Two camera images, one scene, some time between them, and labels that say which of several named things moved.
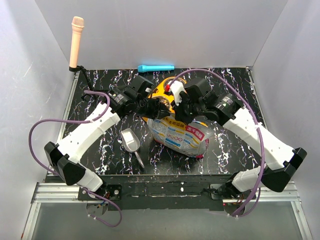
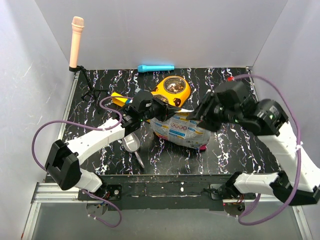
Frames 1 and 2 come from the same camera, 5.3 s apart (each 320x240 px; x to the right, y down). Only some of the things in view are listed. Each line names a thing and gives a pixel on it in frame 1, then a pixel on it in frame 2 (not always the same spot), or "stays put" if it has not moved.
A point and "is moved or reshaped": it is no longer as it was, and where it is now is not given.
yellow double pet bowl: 159,91 stays put
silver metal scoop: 131,142 stays put
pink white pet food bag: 189,137 is moved or reshaped
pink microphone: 77,26 stays put
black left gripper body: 148,107 stays put
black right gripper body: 188,110 -> 215,114
